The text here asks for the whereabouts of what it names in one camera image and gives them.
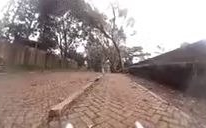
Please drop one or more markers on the person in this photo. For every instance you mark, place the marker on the person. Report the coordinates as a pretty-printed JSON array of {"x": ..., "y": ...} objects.
[{"x": 106, "y": 66}]

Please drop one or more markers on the red brick path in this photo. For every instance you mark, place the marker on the red brick path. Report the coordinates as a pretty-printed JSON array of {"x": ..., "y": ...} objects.
[{"x": 114, "y": 100}]

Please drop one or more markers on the row of trees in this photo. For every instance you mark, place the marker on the row of trees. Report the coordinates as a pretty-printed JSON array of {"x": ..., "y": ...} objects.
[{"x": 74, "y": 30}]

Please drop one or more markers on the pale stone kerb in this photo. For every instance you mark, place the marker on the pale stone kerb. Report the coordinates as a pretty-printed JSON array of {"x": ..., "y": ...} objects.
[{"x": 71, "y": 99}]

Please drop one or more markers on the robot's own part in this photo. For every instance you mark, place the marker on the robot's own part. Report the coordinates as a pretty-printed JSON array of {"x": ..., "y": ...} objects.
[
  {"x": 138, "y": 124},
  {"x": 69, "y": 125}
]

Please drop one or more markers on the red brick road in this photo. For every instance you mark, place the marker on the red brick road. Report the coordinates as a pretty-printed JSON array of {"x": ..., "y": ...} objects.
[{"x": 31, "y": 93}]

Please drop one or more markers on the wooden fence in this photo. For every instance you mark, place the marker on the wooden fence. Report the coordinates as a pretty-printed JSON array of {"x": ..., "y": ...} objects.
[{"x": 21, "y": 55}]

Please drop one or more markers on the building with dark roof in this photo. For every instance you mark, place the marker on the building with dark roof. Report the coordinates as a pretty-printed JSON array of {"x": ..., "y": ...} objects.
[{"x": 191, "y": 51}]

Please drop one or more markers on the dirt strip with leaves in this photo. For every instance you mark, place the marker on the dirt strip with leaves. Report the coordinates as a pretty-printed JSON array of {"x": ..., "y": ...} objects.
[{"x": 187, "y": 101}]

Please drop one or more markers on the dark stone wall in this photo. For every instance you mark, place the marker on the dark stone wall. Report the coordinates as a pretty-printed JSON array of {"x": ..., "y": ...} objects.
[{"x": 167, "y": 74}]

